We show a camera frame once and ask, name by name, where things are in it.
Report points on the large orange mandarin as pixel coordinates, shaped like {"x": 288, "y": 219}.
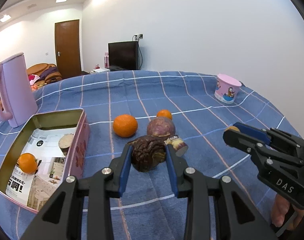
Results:
{"x": 125, "y": 125}

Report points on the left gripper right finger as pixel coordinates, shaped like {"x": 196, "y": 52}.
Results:
{"x": 235, "y": 216}

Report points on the small yellow-brown longan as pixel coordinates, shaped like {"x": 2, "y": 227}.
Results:
{"x": 229, "y": 135}

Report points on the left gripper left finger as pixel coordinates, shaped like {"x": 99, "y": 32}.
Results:
{"x": 61, "y": 216}

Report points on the tv stand with clutter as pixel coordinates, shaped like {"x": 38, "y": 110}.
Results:
{"x": 99, "y": 69}

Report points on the round purple passion fruit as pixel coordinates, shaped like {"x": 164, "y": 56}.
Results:
{"x": 161, "y": 127}

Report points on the wrinkled dark passion fruit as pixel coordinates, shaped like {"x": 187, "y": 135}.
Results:
{"x": 147, "y": 152}

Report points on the pink cartoon cup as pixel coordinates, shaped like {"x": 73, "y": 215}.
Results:
{"x": 227, "y": 88}

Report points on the brown wooden door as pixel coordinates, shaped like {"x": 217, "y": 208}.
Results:
{"x": 67, "y": 48}

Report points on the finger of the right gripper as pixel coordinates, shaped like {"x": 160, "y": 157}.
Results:
{"x": 274, "y": 138}
{"x": 263, "y": 153}

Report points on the black television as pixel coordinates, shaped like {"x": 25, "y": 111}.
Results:
{"x": 124, "y": 55}

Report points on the small orange mandarin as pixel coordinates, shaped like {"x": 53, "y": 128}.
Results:
{"x": 164, "y": 113}

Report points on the blue plaid tablecloth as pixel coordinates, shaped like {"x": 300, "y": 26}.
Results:
{"x": 148, "y": 209}

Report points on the right hand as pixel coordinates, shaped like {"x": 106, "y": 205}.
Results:
{"x": 280, "y": 208}

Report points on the pink metal tin box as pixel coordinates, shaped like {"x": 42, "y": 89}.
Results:
{"x": 52, "y": 120}

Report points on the orange leather sofa far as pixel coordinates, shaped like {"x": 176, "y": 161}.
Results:
{"x": 48, "y": 73}

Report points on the printed leaflet in tin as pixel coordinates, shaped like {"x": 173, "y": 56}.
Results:
{"x": 34, "y": 190}

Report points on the pink electric kettle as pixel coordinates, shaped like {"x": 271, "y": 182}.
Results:
{"x": 17, "y": 102}

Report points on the pink floral cushion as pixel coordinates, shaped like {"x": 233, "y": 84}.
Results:
{"x": 33, "y": 79}

